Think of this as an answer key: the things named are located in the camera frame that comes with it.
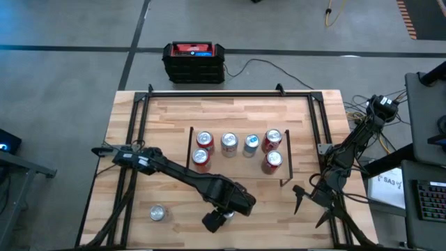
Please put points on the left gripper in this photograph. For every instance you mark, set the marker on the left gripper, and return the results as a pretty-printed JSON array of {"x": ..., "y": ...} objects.
[{"x": 212, "y": 222}]

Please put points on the red black portable power station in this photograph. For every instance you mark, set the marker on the red black portable power station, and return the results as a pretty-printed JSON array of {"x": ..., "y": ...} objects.
[{"x": 193, "y": 69}]

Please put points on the grey bench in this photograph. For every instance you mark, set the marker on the grey bench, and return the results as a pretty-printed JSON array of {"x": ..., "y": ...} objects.
[{"x": 21, "y": 164}]

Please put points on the grey desk with keyboard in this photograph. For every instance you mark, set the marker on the grey desk with keyboard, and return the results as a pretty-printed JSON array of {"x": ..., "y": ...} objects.
[{"x": 409, "y": 209}]

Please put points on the grey metal mounting plate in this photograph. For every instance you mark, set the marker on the grey metal mounting plate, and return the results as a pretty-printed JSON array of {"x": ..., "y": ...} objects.
[{"x": 322, "y": 148}]

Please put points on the white paper sign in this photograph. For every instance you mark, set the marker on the white paper sign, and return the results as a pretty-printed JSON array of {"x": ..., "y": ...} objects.
[{"x": 385, "y": 191}]

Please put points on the black aluminium table frame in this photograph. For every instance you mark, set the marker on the black aluminium table frame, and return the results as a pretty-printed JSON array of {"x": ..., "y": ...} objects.
[{"x": 226, "y": 94}]

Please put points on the grey side desk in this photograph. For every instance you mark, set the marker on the grey side desk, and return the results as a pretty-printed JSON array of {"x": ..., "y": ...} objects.
[{"x": 421, "y": 115}]

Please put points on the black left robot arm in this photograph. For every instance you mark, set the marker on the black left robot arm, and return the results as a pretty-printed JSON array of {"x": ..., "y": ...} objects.
[{"x": 188, "y": 176}]

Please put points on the backlit computer keyboard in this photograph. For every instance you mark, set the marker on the backlit computer keyboard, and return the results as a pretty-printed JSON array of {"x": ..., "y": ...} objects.
[{"x": 432, "y": 202}]

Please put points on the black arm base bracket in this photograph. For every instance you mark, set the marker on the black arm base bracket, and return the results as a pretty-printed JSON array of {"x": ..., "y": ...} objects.
[{"x": 101, "y": 151}]

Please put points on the black floor mat orange edge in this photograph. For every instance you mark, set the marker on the black floor mat orange edge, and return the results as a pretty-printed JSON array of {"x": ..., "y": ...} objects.
[{"x": 428, "y": 17}]

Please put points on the red cola can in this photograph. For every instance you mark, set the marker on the red cola can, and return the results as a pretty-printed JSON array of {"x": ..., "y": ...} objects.
[
  {"x": 273, "y": 135},
  {"x": 274, "y": 158}
]

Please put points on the wooden shelf with black frame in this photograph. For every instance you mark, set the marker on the wooden shelf with black frame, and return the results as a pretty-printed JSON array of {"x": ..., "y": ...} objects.
[{"x": 237, "y": 171}]

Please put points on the silver diet cola can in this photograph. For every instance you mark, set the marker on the silver diet cola can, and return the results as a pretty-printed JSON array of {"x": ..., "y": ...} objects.
[
  {"x": 157, "y": 212},
  {"x": 229, "y": 139}
]

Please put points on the black vertical post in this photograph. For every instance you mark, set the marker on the black vertical post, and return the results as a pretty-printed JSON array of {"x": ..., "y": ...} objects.
[{"x": 435, "y": 75}]

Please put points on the black device with blue light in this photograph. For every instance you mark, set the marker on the black device with blue light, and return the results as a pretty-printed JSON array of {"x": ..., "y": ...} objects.
[{"x": 12, "y": 139}]

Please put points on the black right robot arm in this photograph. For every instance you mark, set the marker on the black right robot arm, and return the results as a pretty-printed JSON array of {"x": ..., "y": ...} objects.
[{"x": 359, "y": 136}]

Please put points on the red Fanta can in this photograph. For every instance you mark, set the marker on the red Fanta can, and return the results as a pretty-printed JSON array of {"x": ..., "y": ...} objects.
[
  {"x": 200, "y": 155},
  {"x": 205, "y": 138}
]

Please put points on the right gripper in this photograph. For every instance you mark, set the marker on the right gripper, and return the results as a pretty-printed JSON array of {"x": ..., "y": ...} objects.
[{"x": 322, "y": 197}]

